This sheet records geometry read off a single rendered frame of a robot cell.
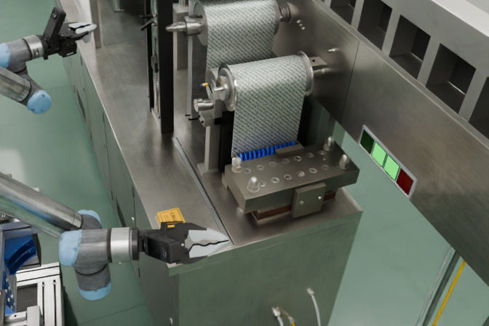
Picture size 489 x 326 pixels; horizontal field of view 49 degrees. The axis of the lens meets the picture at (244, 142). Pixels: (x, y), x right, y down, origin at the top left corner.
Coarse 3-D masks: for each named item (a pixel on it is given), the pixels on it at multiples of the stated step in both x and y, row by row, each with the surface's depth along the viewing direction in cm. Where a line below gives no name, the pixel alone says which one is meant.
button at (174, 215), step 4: (176, 208) 167; (160, 212) 165; (164, 212) 165; (168, 212) 165; (172, 212) 166; (176, 212) 166; (180, 212) 166; (160, 216) 164; (164, 216) 164; (168, 216) 164; (172, 216) 164; (176, 216) 165; (180, 216) 165; (160, 220) 163; (164, 220) 163; (168, 220) 163; (172, 220) 163; (176, 220) 163; (184, 220) 164; (160, 224) 163
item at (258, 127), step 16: (240, 112) 163; (256, 112) 166; (272, 112) 168; (288, 112) 171; (240, 128) 167; (256, 128) 170; (272, 128) 173; (288, 128) 176; (240, 144) 171; (256, 144) 174; (272, 144) 177
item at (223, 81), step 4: (220, 76) 160; (224, 76) 160; (216, 80) 164; (220, 80) 161; (224, 80) 159; (216, 84) 165; (220, 84) 162; (224, 84) 159; (228, 84) 159; (224, 88) 159; (228, 88) 159; (220, 92) 163; (224, 92) 160; (228, 92) 160; (220, 96) 163; (224, 96) 160; (228, 96) 161
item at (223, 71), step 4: (304, 60) 168; (304, 64) 167; (224, 68) 161; (308, 68) 167; (220, 72) 164; (224, 72) 161; (308, 72) 167; (228, 76) 158; (308, 76) 167; (228, 80) 159; (308, 80) 167; (232, 84) 158; (308, 84) 168; (232, 88) 158; (232, 92) 158; (232, 96) 159; (224, 100) 166; (228, 100) 162; (232, 100) 160; (228, 104) 163
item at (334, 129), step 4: (332, 116) 205; (332, 120) 206; (328, 124) 209; (332, 124) 206; (336, 124) 205; (328, 128) 210; (332, 128) 207; (336, 128) 206; (340, 128) 207; (328, 132) 210; (332, 132) 208; (336, 132) 208; (340, 132) 209; (344, 132) 210; (328, 136) 211; (332, 136) 208; (336, 136) 209; (340, 136) 210; (336, 140) 211; (340, 140) 212; (340, 144) 213; (488, 316) 150; (488, 320) 150; (484, 324) 152; (488, 324) 151
